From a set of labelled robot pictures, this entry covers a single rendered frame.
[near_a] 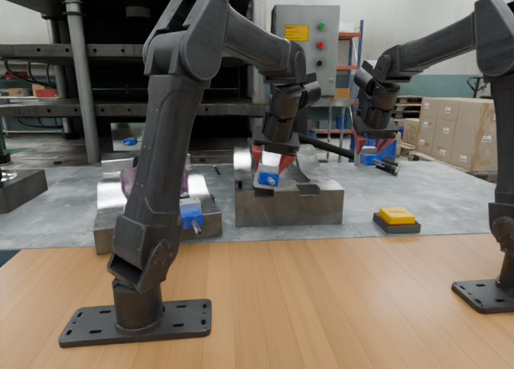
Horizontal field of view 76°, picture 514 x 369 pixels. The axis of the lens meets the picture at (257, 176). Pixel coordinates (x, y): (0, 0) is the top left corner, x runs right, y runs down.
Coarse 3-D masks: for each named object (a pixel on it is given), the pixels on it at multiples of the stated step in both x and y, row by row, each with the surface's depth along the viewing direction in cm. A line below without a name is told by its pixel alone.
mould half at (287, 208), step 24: (240, 168) 97; (312, 168) 98; (240, 192) 76; (288, 192) 77; (336, 192) 78; (240, 216) 78; (264, 216) 78; (288, 216) 78; (312, 216) 79; (336, 216) 79
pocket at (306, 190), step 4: (296, 184) 81; (300, 184) 81; (304, 184) 81; (308, 184) 81; (312, 184) 82; (316, 184) 82; (300, 188) 82; (304, 188) 82; (308, 188) 82; (312, 188) 82; (316, 188) 82; (300, 192) 82; (304, 192) 82; (308, 192) 82; (312, 192) 82; (316, 192) 82; (300, 196) 77
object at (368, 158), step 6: (366, 150) 89; (372, 150) 89; (354, 156) 93; (360, 156) 89; (366, 156) 85; (372, 156) 86; (378, 156) 86; (354, 162) 93; (360, 162) 89; (366, 162) 86; (372, 162) 86; (378, 162) 82; (384, 162) 80
